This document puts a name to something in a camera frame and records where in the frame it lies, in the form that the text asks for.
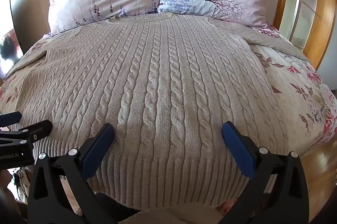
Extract wooden headboard with pale panels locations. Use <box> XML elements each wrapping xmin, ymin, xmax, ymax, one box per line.
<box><xmin>272</xmin><ymin>0</ymin><xmax>337</xmax><ymax>72</ymax></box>

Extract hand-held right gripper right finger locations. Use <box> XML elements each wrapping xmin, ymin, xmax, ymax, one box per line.
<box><xmin>221</xmin><ymin>121</ymin><xmax>310</xmax><ymax>224</ymax></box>

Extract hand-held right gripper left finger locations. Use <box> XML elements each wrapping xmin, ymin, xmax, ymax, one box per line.
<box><xmin>28</xmin><ymin>122</ymin><xmax>119</xmax><ymax>224</ymax></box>

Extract dark framed screen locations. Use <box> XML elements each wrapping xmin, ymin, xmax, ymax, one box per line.
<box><xmin>0</xmin><ymin>0</ymin><xmax>24</xmax><ymax>79</ymax></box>

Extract beige cable knit sweater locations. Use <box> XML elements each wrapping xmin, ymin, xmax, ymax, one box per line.
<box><xmin>8</xmin><ymin>12</ymin><xmax>306</xmax><ymax>210</ymax></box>

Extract floral bed sheet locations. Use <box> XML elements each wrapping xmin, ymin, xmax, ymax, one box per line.
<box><xmin>0</xmin><ymin>25</ymin><xmax>337</xmax><ymax>158</ymax></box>

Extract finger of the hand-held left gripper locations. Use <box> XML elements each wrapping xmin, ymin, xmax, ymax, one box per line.
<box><xmin>0</xmin><ymin>120</ymin><xmax>53</xmax><ymax>147</ymax></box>
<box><xmin>0</xmin><ymin>111</ymin><xmax>23</xmax><ymax>131</ymax></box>

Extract black cables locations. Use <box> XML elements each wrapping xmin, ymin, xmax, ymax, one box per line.
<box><xmin>12</xmin><ymin>167</ymin><xmax>28</xmax><ymax>202</ymax></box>

